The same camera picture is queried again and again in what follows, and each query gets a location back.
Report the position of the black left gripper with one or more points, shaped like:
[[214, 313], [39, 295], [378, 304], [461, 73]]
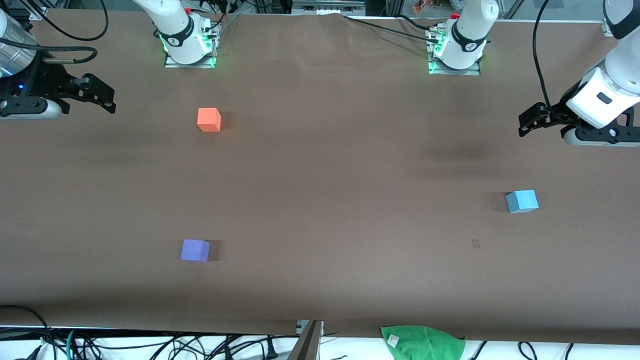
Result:
[[556, 115]]

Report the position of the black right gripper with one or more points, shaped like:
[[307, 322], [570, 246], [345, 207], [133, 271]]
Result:
[[44, 81]]

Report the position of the blue block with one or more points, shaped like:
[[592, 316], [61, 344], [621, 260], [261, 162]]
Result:
[[522, 201]]

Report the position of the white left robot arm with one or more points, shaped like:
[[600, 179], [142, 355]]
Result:
[[470, 30]]

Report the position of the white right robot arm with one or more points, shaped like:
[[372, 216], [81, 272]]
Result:
[[172, 22]]

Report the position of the orange block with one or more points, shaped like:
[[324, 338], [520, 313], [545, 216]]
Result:
[[208, 120]]

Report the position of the purple block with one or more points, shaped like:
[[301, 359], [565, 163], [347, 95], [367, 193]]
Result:
[[194, 250]]

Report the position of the colourful toy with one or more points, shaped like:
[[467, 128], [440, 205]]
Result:
[[420, 6]]

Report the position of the brown table cover sheet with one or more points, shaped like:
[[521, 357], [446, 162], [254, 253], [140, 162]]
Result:
[[320, 175]]

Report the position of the silver metal device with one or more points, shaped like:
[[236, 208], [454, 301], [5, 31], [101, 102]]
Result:
[[327, 7]]

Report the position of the green cloth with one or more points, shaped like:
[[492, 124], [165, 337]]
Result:
[[425, 345]]

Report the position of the black power plug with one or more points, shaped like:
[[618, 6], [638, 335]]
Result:
[[271, 351]]

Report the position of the aluminium profile bar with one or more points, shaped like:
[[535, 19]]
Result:
[[307, 346]]

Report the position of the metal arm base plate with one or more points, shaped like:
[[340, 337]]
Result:
[[472, 72], [172, 64]]

